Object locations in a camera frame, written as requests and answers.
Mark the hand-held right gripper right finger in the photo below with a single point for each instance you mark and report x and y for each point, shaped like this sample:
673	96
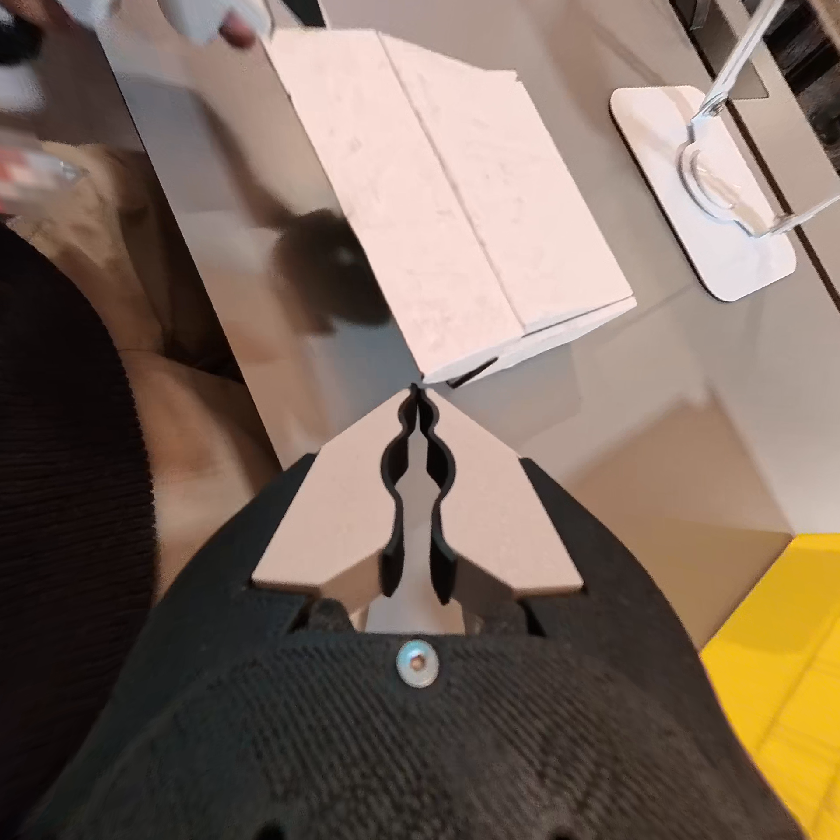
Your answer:
505	531

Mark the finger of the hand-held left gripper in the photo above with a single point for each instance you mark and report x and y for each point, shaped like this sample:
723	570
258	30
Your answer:
303	12
197	16

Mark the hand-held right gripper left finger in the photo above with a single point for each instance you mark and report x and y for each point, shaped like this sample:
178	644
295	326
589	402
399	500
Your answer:
334	525

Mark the white cardboard box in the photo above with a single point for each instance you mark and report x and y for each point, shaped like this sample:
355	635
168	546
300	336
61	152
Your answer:
446	197

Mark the large yellow plastic bin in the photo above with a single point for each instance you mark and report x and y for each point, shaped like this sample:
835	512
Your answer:
787	689

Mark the grey desk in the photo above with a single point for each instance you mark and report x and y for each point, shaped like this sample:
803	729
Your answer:
656	407

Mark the person's left hand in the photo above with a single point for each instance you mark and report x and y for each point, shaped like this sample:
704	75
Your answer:
239	31

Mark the printed card in clear sleeve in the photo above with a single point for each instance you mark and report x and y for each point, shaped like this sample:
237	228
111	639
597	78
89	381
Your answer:
33	170

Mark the white stand base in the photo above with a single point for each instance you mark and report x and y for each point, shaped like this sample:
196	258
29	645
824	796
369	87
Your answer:
663	157

